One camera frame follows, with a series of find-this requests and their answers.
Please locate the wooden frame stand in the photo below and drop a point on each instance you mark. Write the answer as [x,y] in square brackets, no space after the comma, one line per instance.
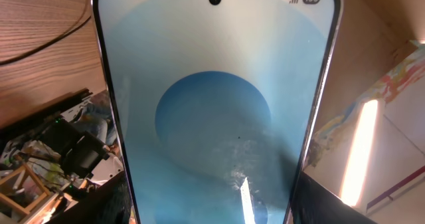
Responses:
[22,190]

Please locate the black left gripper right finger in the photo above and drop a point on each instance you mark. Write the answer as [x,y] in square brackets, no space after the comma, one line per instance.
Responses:
[313,204]

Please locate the blue Galaxy smartphone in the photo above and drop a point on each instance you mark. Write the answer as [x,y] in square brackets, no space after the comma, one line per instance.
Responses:
[214,101]

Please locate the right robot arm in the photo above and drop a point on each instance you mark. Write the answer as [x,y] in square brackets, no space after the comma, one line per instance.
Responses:
[81,153]

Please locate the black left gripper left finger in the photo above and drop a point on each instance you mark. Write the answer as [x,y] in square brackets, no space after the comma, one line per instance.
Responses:
[110,203]

